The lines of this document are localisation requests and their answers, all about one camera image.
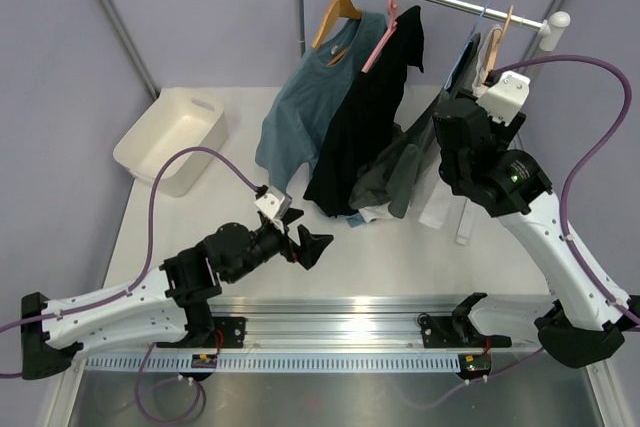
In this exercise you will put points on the blue plastic hanger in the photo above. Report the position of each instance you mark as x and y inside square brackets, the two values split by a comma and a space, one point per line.
[458, 63]

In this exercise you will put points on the beige plastic hanger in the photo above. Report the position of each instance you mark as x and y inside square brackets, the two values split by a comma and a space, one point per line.
[488, 52]

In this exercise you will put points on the slotted cable duct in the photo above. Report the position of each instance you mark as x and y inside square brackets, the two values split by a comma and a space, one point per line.
[165, 362]

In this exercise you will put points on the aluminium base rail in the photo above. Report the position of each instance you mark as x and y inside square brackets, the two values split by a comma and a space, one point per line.
[336, 323]

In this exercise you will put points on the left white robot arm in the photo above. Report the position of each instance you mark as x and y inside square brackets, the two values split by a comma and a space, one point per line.
[170, 306]

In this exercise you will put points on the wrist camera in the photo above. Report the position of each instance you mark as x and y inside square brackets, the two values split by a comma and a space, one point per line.
[504, 99]
[272, 202]

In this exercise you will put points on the teal t shirt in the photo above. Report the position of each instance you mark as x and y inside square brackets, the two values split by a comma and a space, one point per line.
[293, 131]

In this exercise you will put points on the wooden hanger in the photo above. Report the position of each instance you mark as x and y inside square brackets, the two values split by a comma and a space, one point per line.
[336, 10]

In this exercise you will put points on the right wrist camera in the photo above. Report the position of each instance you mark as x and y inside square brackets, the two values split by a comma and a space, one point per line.
[504, 99]

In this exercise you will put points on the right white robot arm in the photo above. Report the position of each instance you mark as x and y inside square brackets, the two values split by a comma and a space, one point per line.
[587, 317]

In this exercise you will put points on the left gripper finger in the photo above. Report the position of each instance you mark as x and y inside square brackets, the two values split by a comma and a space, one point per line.
[311, 246]
[289, 216]

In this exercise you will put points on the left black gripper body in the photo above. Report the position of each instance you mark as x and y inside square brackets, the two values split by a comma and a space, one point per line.
[271, 240]

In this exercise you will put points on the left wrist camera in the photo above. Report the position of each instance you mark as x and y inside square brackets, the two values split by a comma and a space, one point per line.
[272, 202]

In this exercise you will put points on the metal clothes rack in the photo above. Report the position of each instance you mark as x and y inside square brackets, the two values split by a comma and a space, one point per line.
[546, 32]

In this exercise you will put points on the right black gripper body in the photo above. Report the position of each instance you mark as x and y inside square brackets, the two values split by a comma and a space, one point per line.
[505, 134]

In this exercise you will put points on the white t shirt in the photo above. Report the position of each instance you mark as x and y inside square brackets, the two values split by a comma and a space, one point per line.
[430, 201]

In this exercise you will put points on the black t shirt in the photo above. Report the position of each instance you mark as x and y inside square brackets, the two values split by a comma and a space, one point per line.
[362, 127]

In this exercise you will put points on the dark grey t shirt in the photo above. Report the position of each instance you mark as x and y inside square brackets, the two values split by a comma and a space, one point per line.
[389, 180]

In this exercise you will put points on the white plastic bin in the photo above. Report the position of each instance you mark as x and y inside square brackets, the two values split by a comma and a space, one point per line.
[180, 118]

